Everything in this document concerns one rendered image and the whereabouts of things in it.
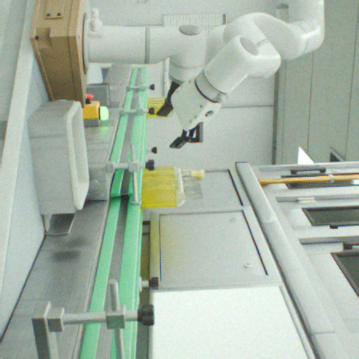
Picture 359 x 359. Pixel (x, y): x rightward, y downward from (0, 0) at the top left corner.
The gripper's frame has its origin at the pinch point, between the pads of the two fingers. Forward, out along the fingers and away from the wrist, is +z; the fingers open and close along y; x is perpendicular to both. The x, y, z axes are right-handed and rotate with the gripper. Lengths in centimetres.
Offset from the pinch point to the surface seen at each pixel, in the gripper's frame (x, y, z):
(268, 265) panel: -29.4, -33.4, 12.9
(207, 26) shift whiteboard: -419, 369, 244
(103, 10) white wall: -307, 430, 307
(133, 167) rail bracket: -0.4, -0.2, 17.2
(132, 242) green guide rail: 9.1, -21.1, 15.7
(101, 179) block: 5.2, 0.6, 24.3
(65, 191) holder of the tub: 22.1, -7.2, 15.9
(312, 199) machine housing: -81, -10, 23
